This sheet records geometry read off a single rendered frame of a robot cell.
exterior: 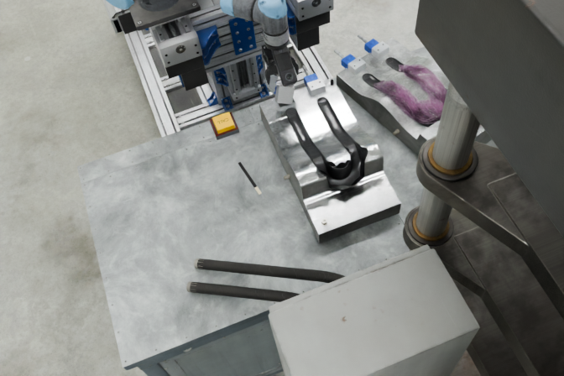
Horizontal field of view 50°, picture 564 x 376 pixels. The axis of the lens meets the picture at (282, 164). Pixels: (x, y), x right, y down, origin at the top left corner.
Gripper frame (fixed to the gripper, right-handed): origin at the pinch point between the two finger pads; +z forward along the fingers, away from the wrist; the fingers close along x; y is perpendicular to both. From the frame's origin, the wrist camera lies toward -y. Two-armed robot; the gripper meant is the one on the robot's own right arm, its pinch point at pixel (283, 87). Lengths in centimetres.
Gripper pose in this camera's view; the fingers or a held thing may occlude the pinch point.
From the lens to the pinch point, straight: 192.7
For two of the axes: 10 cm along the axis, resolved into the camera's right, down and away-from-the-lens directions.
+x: -9.3, 3.4, -1.4
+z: 0.7, 5.4, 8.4
